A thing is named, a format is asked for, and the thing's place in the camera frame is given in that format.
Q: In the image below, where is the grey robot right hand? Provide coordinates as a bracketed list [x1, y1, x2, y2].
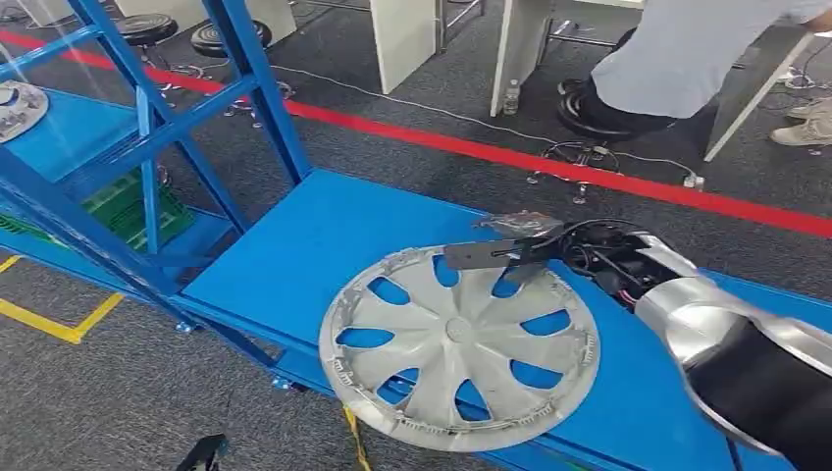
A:
[443, 211, 568, 286]

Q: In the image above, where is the silver plastic hubcap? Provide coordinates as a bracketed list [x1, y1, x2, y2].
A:
[318, 245, 602, 454]
[0, 79, 51, 145]

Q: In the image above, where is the black round stool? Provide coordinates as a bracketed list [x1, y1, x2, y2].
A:
[189, 19, 295, 130]
[529, 78, 654, 204]
[115, 13, 204, 93]

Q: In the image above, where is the white desk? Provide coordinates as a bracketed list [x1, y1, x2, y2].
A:
[113, 0, 438, 95]
[491, 0, 813, 164]

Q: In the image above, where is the blue metal shelf rack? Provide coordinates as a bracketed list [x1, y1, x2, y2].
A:
[0, 0, 832, 471]
[0, 0, 261, 307]

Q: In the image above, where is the person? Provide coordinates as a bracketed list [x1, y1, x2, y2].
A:
[769, 97, 832, 147]
[558, 0, 832, 141]

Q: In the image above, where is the yellow floor tape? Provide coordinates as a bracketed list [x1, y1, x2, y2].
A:
[340, 403, 373, 471]
[0, 254, 125, 345]

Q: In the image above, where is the green plastic crate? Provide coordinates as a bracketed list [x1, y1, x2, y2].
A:
[0, 213, 67, 248]
[80, 167, 196, 255]

